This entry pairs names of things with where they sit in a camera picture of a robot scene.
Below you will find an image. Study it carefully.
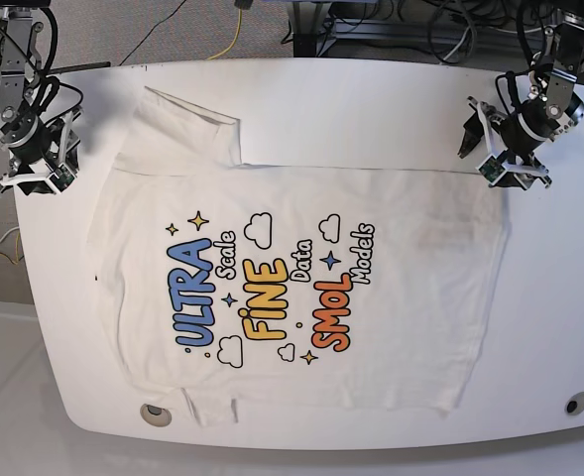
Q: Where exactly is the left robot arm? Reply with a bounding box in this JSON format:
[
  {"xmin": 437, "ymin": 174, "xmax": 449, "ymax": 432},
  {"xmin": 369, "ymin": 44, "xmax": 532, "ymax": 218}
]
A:
[{"xmin": 458, "ymin": 1, "xmax": 584, "ymax": 190}]

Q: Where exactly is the right table cable grommet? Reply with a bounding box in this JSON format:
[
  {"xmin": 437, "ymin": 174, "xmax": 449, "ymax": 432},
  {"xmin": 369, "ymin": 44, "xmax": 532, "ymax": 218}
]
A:
[{"xmin": 565, "ymin": 392, "xmax": 584, "ymax": 416}]

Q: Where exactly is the table cable grommet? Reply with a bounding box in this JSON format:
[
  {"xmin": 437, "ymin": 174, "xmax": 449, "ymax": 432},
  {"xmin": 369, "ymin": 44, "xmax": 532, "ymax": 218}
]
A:
[
  {"xmin": 140, "ymin": 404, "xmax": 172, "ymax": 427},
  {"xmin": 565, "ymin": 392, "xmax": 584, "ymax": 416}
]

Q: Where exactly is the left table cable grommet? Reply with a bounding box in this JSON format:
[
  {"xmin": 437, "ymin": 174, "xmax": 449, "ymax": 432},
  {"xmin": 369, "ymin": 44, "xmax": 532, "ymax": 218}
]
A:
[{"xmin": 140, "ymin": 404, "xmax": 172, "ymax": 427}]

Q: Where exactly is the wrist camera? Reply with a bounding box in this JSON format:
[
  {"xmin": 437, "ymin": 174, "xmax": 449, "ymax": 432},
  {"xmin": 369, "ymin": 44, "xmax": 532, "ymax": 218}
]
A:
[
  {"xmin": 48, "ymin": 164, "xmax": 76, "ymax": 193},
  {"xmin": 477, "ymin": 156, "xmax": 507, "ymax": 187}
]

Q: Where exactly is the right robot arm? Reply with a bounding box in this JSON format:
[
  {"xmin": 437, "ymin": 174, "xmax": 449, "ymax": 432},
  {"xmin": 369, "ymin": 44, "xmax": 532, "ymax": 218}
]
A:
[{"xmin": 0, "ymin": 1, "xmax": 83, "ymax": 195}]

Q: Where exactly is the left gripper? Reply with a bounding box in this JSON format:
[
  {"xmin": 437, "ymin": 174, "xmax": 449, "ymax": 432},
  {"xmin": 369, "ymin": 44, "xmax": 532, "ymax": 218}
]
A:
[{"xmin": 458, "ymin": 96, "xmax": 552, "ymax": 188}]

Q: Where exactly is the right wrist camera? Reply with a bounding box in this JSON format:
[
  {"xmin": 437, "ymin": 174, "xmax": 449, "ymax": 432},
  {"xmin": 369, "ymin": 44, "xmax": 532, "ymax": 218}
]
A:
[{"xmin": 48, "ymin": 164, "xmax": 76, "ymax": 193}]

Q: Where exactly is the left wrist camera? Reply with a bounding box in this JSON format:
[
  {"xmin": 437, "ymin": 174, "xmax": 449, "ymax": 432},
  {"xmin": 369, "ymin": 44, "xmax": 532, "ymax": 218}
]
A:
[{"xmin": 477, "ymin": 156, "xmax": 507, "ymax": 187}]

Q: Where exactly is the white printed T-shirt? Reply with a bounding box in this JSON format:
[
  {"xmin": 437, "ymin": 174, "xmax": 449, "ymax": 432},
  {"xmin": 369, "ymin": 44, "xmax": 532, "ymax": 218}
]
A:
[{"xmin": 87, "ymin": 88, "xmax": 509, "ymax": 426}]

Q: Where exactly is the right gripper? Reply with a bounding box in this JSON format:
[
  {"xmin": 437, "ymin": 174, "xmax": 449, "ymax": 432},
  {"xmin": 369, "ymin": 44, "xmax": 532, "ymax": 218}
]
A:
[{"xmin": 0, "ymin": 106, "xmax": 82, "ymax": 195}]

